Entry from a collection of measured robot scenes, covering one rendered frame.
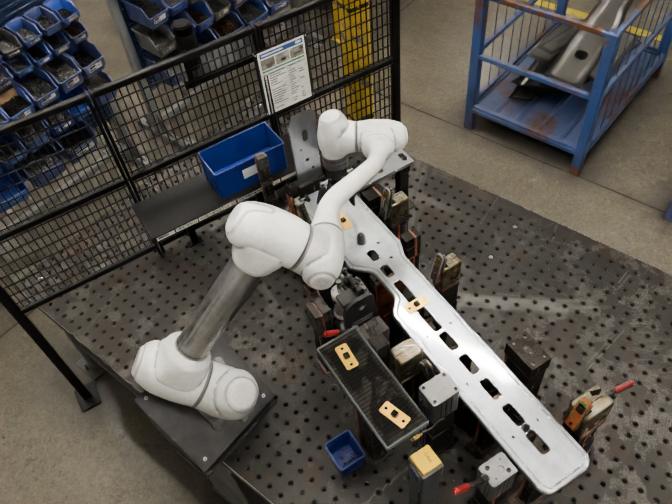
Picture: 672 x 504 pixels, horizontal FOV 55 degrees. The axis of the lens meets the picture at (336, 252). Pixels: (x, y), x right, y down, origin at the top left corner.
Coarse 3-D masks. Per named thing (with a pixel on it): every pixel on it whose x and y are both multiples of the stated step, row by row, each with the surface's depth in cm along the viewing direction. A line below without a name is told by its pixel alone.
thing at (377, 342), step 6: (378, 336) 199; (384, 336) 199; (372, 342) 198; (378, 342) 197; (384, 342) 197; (378, 348) 196; (384, 348) 197; (378, 354) 198; (384, 354) 200; (384, 360) 204
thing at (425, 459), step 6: (420, 450) 169; (426, 450) 169; (432, 450) 168; (414, 456) 168; (420, 456) 168; (426, 456) 168; (432, 456) 167; (414, 462) 167; (420, 462) 167; (426, 462) 167; (432, 462) 166; (438, 462) 166; (420, 468) 166; (426, 468) 166; (432, 468) 165
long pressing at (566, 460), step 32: (384, 224) 241; (352, 256) 232; (384, 256) 231; (416, 288) 221; (416, 320) 213; (448, 320) 212; (448, 352) 204; (480, 352) 203; (480, 384) 196; (512, 384) 196; (480, 416) 190; (544, 416) 188; (512, 448) 183; (576, 448) 182; (544, 480) 177
